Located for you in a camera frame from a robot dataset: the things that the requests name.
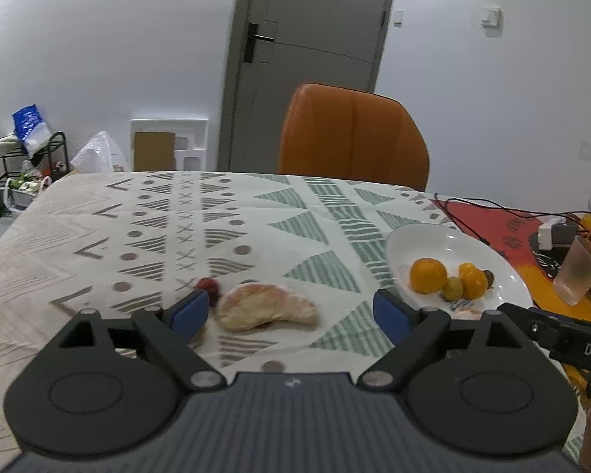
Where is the small peeled pomelo segment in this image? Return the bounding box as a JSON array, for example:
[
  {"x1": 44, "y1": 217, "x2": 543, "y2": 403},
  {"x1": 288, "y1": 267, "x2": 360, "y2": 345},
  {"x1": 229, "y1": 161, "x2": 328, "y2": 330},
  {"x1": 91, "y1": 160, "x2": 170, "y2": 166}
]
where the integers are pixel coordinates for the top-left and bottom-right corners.
[{"x1": 450, "y1": 305, "x2": 483, "y2": 320}]

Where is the green-yellow small fruit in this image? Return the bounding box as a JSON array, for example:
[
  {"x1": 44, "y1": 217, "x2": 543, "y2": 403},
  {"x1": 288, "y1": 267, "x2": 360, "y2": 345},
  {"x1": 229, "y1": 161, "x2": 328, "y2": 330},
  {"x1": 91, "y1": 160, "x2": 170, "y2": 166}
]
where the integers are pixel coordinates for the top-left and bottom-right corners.
[{"x1": 441, "y1": 277, "x2": 464, "y2": 302}]

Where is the large orange mandarin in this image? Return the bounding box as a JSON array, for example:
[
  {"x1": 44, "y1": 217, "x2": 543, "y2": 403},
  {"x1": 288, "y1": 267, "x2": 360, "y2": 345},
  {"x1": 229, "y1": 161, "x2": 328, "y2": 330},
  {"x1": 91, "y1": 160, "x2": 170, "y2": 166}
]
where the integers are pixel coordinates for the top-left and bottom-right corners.
[{"x1": 409, "y1": 259, "x2": 447, "y2": 295}]

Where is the dark red small fruit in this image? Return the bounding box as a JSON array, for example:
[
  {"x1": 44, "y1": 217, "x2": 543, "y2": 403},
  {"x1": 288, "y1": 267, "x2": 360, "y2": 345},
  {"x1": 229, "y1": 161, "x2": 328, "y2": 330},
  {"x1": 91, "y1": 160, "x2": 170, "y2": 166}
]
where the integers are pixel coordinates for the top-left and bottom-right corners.
[{"x1": 195, "y1": 277, "x2": 221, "y2": 306}]

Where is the large peeled pomelo segment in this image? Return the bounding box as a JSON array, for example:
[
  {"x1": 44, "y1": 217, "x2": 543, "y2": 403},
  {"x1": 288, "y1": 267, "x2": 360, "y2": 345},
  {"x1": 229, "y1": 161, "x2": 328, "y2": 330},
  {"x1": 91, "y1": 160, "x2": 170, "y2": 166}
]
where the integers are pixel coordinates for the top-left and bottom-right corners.
[{"x1": 216, "y1": 283, "x2": 319, "y2": 332}]

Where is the medium orange mandarin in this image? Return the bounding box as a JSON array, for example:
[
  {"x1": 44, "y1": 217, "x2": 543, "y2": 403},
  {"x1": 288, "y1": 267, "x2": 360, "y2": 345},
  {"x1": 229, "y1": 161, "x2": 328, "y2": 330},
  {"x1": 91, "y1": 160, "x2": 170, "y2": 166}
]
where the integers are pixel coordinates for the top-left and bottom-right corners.
[{"x1": 459, "y1": 267, "x2": 488, "y2": 300}]

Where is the small orange kumquat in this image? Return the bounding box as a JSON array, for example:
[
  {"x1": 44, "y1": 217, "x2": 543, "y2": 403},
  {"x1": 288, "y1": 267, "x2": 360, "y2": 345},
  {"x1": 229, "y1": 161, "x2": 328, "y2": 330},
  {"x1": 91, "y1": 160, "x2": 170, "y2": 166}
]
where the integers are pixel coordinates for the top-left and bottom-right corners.
[{"x1": 458, "y1": 262, "x2": 476, "y2": 276}]

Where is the white ceramic plate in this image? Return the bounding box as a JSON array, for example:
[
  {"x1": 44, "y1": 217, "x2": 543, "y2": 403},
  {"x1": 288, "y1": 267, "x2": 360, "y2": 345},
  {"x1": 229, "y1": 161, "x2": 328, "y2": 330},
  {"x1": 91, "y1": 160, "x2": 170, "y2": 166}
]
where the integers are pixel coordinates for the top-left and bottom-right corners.
[{"x1": 387, "y1": 224, "x2": 533, "y2": 314}]

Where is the frosted plastic cup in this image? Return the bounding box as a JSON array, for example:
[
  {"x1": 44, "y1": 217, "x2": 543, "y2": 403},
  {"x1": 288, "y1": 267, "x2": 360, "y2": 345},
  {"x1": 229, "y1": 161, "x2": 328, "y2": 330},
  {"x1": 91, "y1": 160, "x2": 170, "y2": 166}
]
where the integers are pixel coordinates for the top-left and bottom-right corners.
[{"x1": 553, "y1": 236, "x2": 591, "y2": 305}]

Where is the white power adapter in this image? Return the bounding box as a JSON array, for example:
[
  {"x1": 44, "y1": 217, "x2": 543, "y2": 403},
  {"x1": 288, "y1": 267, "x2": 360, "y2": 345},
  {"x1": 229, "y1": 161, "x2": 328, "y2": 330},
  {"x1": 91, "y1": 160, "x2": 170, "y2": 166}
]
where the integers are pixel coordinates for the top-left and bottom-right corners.
[{"x1": 537, "y1": 217, "x2": 579, "y2": 251}]

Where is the red orange table mat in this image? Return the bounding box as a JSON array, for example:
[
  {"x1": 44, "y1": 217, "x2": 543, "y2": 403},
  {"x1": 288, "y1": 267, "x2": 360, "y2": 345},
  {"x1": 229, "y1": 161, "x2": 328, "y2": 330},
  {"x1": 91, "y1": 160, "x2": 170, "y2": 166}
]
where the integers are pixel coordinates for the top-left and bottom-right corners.
[{"x1": 433, "y1": 193, "x2": 591, "y2": 322}]

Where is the patterned white tablecloth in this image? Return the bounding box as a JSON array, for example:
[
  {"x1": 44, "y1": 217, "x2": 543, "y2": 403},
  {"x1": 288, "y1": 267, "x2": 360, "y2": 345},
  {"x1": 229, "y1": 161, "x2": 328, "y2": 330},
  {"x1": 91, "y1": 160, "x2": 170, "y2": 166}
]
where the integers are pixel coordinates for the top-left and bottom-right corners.
[{"x1": 0, "y1": 172, "x2": 448, "y2": 470}]

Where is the brown cardboard piece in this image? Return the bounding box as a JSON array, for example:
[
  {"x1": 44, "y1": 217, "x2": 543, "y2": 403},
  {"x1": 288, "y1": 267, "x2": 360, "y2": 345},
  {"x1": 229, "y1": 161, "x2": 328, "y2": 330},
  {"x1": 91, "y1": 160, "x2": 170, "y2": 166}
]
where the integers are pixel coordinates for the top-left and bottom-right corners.
[{"x1": 133, "y1": 131, "x2": 176, "y2": 172}]

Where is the white plastic bag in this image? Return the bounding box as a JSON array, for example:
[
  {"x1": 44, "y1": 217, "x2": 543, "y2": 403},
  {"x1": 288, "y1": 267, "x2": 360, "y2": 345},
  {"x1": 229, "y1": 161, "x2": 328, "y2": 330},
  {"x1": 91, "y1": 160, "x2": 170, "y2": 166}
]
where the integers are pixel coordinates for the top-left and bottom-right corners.
[{"x1": 70, "y1": 131, "x2": 131, "y2": 173}]

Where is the white foam packaging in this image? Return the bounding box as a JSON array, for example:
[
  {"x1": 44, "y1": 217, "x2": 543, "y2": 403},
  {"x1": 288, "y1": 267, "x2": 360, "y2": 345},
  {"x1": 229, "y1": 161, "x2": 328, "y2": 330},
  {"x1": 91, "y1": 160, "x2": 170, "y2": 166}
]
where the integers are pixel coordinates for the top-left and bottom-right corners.
[{"x1": 130, "y1": 119, "x2": 209, "y2": 172}]

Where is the orange leather chair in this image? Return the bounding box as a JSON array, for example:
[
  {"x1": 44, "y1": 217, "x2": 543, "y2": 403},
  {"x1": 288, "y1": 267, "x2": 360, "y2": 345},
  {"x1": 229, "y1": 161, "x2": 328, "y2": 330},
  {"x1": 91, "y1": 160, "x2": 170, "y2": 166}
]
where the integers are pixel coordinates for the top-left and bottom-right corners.
[{"x1": 279, "y1": 83, "x2": 430, "y2": 191}]

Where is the black metal shelf rack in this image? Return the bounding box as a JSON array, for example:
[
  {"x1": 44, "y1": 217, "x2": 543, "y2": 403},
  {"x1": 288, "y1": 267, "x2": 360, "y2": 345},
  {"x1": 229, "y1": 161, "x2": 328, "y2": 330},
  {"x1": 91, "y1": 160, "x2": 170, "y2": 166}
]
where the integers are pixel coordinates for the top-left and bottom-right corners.
[{"x1": 0, "y1": 130, "x2": 70, "y2": 209}]

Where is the blue plastic bag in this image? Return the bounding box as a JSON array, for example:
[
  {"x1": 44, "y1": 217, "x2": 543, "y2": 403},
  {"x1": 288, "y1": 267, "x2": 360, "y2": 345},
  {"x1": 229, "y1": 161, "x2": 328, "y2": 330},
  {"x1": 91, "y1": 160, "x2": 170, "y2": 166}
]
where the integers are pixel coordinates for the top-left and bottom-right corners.
[{"x1": 12, "y1": 105, "x2": 52, "y2": 158}]

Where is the black usb cable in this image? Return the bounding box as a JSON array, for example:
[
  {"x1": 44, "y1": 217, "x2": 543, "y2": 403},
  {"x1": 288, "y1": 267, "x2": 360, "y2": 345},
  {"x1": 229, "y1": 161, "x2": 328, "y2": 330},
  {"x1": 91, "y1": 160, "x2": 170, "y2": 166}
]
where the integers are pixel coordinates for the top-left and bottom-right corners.
[{"x1": 432, "y1": 192, "x2": 591, "y2": 252}]

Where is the white light switch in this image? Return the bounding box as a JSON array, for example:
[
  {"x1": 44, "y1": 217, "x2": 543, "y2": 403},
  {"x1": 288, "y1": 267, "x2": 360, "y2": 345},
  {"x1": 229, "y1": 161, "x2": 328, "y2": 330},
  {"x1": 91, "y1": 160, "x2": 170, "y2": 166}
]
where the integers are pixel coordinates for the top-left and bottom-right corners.
[{"x1": 480, "y1": 6, "x2": 502, "y2": 29}]

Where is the grey door with handle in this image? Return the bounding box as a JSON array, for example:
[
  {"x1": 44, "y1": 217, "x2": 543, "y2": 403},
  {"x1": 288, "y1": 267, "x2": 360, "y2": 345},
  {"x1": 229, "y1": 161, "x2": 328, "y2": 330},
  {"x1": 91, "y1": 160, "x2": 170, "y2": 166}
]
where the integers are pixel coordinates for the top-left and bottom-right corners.
[{"x1": 216, "y1": 0, "x2": 392, "y2": 173}]

